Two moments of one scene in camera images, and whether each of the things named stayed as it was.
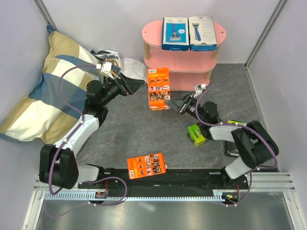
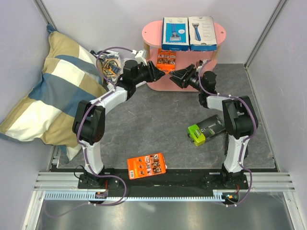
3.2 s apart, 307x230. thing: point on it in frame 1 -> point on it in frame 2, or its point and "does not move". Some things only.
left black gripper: x=131 y=85 -> x=154 y=74
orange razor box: x=159 y=88 -> x=166 y=60
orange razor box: x=146 y=166 does not move
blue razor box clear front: x=175 y=34 does not move
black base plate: x=194 y=179 does not move
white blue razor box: x=202 y=35 does not move
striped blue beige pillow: x=44 y=117 does not move
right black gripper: x=176 y=103 -> x=190 y=70
